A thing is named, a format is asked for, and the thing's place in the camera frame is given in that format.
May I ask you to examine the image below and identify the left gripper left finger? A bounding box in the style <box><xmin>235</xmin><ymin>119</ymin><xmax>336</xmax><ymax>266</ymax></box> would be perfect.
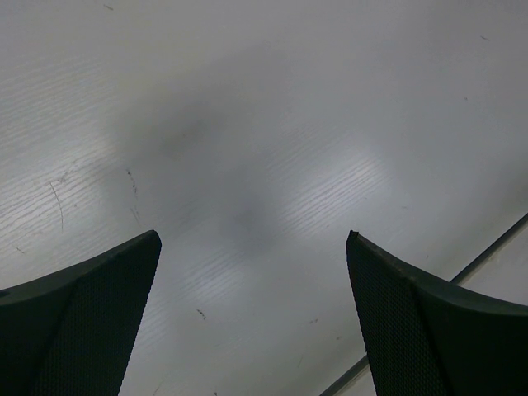
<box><xmin>1</xmin><ymin>230</ymin><xmax>161</xmax><ymax>395</ymax></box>

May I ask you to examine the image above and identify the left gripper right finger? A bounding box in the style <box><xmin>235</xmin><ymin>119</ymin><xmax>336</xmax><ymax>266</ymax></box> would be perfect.
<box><xmin>345</xmin><ymin>229</ymin><xmax>528</xmax><ymax>396</ymax></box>

